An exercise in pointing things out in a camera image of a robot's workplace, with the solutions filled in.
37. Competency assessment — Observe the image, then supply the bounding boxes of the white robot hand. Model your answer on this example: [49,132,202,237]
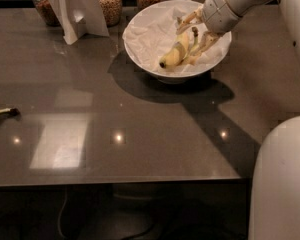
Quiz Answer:
[176,0,241,54]

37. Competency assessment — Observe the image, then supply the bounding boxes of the middle glass grain jar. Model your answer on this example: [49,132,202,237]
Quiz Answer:
[99,0,122,27]

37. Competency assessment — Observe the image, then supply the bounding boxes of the banana at table edge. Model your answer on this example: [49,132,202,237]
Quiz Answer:
[0,108,19,119]

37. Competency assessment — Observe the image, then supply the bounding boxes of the large yellow banana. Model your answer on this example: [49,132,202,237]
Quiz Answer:
[159,32,189,69]

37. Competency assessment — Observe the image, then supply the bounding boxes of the white paper napkin liner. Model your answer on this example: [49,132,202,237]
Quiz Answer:
[123,0,232,78]

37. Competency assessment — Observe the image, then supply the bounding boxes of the left glass grain jar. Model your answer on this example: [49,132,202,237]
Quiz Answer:
[32,0,60,27]

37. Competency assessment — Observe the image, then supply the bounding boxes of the small yellow banana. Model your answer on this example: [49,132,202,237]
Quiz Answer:
[182,27,201,65]

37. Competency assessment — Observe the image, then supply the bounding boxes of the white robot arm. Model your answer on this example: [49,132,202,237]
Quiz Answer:
[194,0,300,240]

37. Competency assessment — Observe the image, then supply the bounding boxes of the white folded paper stand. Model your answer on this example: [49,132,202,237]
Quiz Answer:
[48,0,109,45]

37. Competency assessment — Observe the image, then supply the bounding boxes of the white ceramic bowl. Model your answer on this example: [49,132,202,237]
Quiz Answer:
[123,0,232,84]

